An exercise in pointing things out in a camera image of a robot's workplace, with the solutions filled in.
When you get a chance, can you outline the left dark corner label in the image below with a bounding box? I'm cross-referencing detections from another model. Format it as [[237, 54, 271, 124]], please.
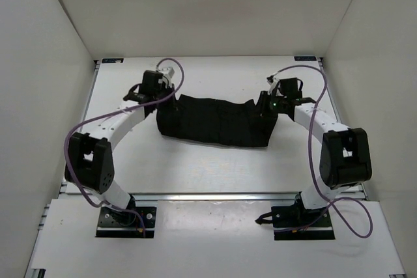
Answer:
[[101, 58, 124, 64]]

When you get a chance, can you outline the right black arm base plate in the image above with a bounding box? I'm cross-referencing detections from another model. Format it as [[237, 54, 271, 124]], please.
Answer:
[[255, 201, 336, 241]]

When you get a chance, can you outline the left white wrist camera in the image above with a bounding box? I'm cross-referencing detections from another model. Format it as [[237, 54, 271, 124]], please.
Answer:
[[156, 66, 175, 88]]

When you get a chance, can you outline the dark corner label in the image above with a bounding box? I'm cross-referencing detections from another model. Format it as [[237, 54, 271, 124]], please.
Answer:
[[294, 55, 317, 62], [101, 58, 124, 64]]

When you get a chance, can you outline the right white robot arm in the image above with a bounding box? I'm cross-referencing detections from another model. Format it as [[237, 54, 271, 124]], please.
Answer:
[[267, 76, 372, 227]]

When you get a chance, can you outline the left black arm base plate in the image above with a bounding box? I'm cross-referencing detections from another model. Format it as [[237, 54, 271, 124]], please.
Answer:
[[96, 201, 157, 239]]

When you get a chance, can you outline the aluminium table front rail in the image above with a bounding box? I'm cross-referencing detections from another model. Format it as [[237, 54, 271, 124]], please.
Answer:
[[134, 193, 296, 201]]

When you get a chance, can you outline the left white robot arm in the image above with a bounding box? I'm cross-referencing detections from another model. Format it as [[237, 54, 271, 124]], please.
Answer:
[[64, 67, 178, 225]]

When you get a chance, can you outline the black pleated skirt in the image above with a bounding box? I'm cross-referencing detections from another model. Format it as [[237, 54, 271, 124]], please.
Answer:
[[156, 95, 278, 148]]

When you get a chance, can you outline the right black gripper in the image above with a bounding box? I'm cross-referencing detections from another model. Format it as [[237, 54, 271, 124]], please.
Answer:
[[248, 92, 286, 121]]

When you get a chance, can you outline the right dark corner label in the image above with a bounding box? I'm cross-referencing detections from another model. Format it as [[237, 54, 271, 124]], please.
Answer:
[[294, 55, 317, 62]]

